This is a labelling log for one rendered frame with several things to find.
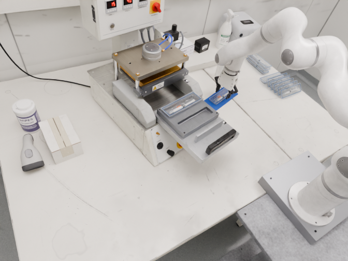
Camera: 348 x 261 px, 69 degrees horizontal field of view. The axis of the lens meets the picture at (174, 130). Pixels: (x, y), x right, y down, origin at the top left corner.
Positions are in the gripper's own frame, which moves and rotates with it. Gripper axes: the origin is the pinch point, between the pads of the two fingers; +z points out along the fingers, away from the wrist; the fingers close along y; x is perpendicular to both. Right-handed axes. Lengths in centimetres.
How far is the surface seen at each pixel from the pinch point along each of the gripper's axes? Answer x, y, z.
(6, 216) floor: 122, 58, 79
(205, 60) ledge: -15.8, 26.5, -0.9
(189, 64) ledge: -3.7, 29.6, -0.9
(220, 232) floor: 28, -46, 79
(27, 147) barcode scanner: 98, 29, -4
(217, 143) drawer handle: 51, -27, -22
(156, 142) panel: 59, -5, -7
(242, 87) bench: -18.2, -2.9, 3.5
